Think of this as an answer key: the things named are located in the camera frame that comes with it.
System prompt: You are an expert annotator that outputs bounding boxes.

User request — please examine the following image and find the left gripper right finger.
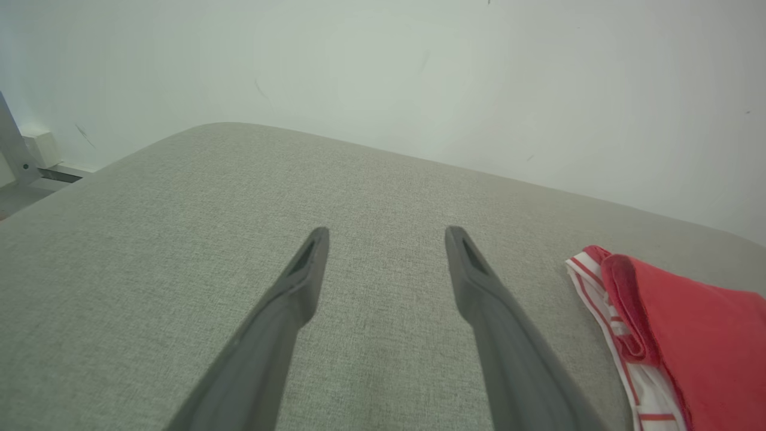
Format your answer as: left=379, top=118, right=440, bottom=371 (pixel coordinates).
left=445, top=225, right=608, bottom=431

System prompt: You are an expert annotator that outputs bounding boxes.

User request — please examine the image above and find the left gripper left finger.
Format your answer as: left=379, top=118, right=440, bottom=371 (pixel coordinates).
left=165, top=226, right=330, bottom=431

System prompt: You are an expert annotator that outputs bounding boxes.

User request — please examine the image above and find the red basketball jersey white trim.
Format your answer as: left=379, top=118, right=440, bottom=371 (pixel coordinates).
left=566, top=244, right=766, bottom=431

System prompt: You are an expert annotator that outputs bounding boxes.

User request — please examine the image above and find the black white baseboard strip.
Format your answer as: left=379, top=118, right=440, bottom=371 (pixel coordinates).
left=37, top=163, right=96, bottom=183

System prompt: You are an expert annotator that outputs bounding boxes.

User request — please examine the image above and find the white wall conduit box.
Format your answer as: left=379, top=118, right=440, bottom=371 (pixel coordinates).
left=23, top=129, right=63, bottom=169

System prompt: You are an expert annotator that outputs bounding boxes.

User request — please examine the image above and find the grey metal frame leg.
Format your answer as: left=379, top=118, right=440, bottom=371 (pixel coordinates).
left=0, top=90, right=41, bottom=187

